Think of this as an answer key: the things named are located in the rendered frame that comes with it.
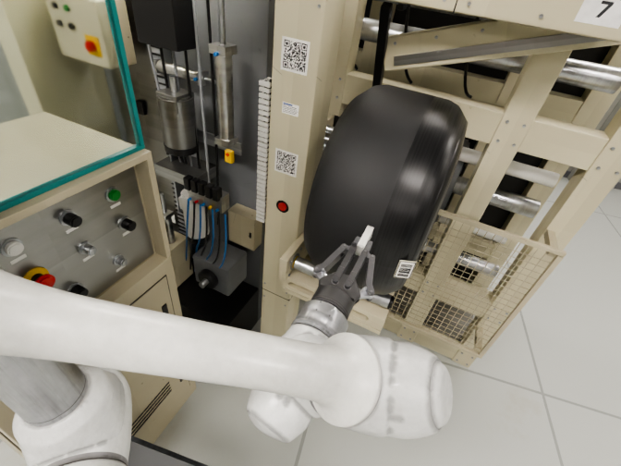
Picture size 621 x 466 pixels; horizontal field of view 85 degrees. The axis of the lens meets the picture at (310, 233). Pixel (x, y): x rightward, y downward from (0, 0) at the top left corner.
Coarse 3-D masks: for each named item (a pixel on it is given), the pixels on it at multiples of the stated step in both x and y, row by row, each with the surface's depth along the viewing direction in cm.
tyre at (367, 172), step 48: (384, 96) 81; (432, 96) 85; (336, 144) 78; (384, 144) 74; (432, 144) 73; (336, 192) 77; (384, 192) 73; (432, 192) 73; (336, 240) 81; (384, 240) 76; (384, 288) 88
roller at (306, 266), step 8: (296, 264) 112; (304, 264) 111; (312, 264) 111; (304, 272) 112; (312, 272) 110; (360, 288) 106; (376, 296) 105; (384, 296) 104; (392, 296) 105; (384, 304) 104
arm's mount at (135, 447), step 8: (136, 448) 80; (144, 448) 80; (136, 456) 79; (144, 456) 79; (152, 456) 79; (160, 456) 79; (168, 456) 80; (128, 464) 77; (136, 464) 77; (144, 464) 78; (152, 464) 78; (160, 464) 78; (168, 464) 78; (176, 464) 78; (184, 464) 79
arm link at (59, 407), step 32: (0, 384) 48; (32, 384) 51; (64, 384) 56; (96, 384) 63; (32, 416) 54; (64, 416) 57; (96, 416) 60; (128, 416) 70; (32, 448) 56; (64, 448) 57; (96, 448) 60; (128, 448) 66
